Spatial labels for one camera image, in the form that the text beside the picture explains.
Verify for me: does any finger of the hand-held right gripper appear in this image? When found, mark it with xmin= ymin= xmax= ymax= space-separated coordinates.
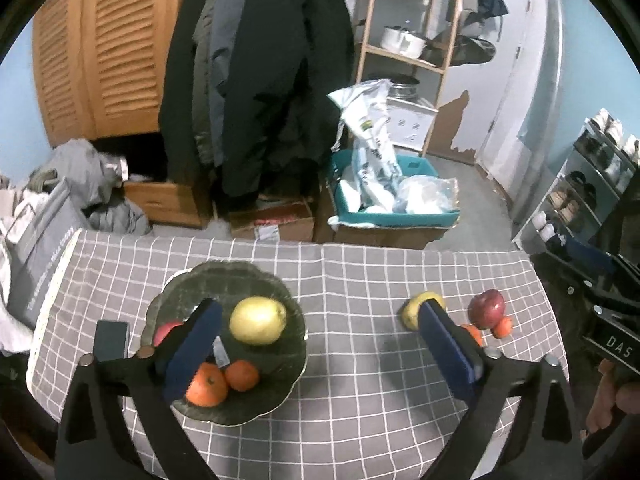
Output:
xmin=562 ymin=236 xmax=640 ymax=291
xmin=529 ymin=252 xmax=608 ymax=311

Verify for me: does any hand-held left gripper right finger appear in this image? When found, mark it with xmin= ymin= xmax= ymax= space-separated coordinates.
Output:
xmin=417 ymin=301 xmax=586 ymax=480

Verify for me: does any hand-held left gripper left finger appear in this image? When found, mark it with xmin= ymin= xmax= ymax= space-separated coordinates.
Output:
xmin=54 ymin=298 xmax=224 ymax=480

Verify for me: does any red apple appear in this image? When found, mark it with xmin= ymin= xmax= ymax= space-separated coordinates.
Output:
xmin=467 ymin=288 xmax=507 ymax=331
xmin=152 ymin=321 xmax=185 ymax=348

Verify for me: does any large orange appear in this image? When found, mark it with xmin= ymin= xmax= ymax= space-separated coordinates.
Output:
xmin=185 ymin=362 xmax=230 ymax=408

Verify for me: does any yellow pear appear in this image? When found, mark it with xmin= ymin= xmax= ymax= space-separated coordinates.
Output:
xmin=229 ymin=296 xmax=288 ymax=346
xmin=402 ymin=291 xmax=447 ymax=332

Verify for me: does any dark glass bowl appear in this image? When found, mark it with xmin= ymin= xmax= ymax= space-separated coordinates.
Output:
xmin=145 ymin=260 xmax=308 ymax=427

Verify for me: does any person's right hand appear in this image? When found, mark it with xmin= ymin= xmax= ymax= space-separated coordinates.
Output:
xmin=586 ymin=359 xmax=640 ymax=436

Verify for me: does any dark brown garment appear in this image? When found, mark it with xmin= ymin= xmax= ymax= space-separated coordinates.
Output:
xmin=597 ymin=195 xmax=640 ymax=263

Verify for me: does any group of shoes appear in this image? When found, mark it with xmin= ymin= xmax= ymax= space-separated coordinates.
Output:
xmin=530 ymin=107 xmax=640 ymax=243

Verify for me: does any white shoe rack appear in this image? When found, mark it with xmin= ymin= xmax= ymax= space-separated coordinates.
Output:
xmin=512 ymin=107 xmax=640 ymax=256

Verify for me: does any black phone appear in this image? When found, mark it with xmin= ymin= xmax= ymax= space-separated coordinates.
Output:
xmin=94 ymin=321 xmax=130 ymax=361

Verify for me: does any grey checkered tablecloth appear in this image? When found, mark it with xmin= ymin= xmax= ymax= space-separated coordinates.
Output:
xmin=25 ymin=227 xmax=571 ymax=480

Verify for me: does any large cardboard box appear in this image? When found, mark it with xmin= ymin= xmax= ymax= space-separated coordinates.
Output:
xmin=315 ymin=180 xmax=451 ymax=248

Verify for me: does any teal plastic bin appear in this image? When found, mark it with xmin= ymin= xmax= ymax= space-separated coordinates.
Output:
xmin=330 ymin=150 xmax=461 ymax=228

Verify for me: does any cardboard box with red label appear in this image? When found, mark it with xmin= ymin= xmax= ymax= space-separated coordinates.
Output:
xmin=227 ymin=197 xmax=316 ymax=242

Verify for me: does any wooden drawer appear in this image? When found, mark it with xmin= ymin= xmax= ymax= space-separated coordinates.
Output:
xmin=122 ymin=180 xmax=211 ymax=230

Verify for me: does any clear plastic bag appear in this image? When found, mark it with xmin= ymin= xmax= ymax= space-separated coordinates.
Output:
xmin=392 ymin=175 xmax=460 ymax=215

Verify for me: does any grey metal pipe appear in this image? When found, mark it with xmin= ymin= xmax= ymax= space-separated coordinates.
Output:
xmin=520 ymin=0 xmax=566 ymax=216

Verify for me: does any grey tote bag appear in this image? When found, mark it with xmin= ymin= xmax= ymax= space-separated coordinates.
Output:
xmin=7 ymin=180 xmax=91 ymax=331

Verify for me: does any white door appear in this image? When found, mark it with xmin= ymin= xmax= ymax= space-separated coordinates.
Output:
xmin=467 ymin=0 xmax=538 ymax=161

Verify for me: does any white printed plastic bag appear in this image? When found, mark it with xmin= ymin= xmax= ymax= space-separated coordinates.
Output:
xmin=327 ymin=79 xmax=401 ymax=213

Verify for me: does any grey clothing pile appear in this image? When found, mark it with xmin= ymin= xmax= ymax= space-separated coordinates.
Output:
xmin=37 ymin=139 xmax=153 ymax=236

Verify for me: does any white fleece robe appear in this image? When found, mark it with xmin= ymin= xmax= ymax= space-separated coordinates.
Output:
xmin=0 ymin=175 xmax=36 ymax=356

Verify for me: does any white plastic crate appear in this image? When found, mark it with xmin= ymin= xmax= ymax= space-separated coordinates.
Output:
xmin=385 ymin=96 xmax=436 ymax=153

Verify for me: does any dark hanging bag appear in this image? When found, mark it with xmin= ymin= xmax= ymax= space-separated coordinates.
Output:
xmin=435 ymin=25 xmax=497 ymax=68

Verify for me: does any black jacket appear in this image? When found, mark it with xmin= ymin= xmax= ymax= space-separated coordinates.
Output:
xmin=157 ymin=0 xmax=221 ymax=171

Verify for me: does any metal pot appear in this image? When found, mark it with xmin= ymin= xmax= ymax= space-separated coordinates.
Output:
xmin=387 ymin=76 xmax=421 ymax=101

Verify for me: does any dark folded umbrella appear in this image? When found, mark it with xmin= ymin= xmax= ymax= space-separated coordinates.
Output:
xmin=477 ymin=0 xmax=508 ymax=21

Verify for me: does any dark olive jacket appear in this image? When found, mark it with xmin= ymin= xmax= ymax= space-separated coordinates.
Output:
xmin=192 ymin=0 xmax=216 ymax=166

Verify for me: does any wooden clothes rack with shelves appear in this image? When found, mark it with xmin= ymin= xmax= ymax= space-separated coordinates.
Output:
xmin=352 ymin=0 xmax=466 ymax=158

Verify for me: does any white cooking pot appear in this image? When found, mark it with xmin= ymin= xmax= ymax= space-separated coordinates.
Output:
xmin=381 ymin=25 xmax=427 ymax=58

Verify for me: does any black hooded coat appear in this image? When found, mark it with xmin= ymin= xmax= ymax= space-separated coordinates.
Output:
xmin=220 ymin=0 xmax=356 ymax=201

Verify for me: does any blue grey jacket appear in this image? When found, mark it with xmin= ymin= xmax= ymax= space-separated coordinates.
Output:
xmin=207 ymin=0 xmax=251 ymax=166

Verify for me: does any wooden louvered wardrobe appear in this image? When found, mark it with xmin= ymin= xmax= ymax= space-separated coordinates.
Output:
xmin=32 ymin=0 xmax=201 ymax=148

